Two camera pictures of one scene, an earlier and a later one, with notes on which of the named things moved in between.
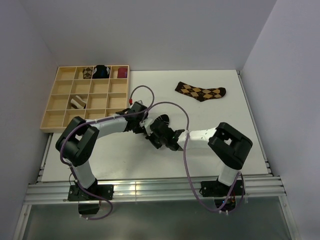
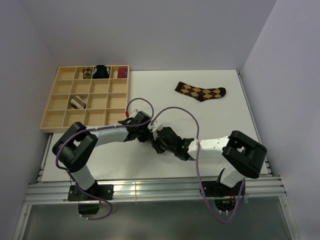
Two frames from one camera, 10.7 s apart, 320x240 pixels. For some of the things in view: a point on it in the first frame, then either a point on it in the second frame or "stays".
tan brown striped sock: [77, 102] stays
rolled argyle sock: [87, 73] stays
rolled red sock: [122, 73] stays
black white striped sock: [161, 122] -> [157, 146]
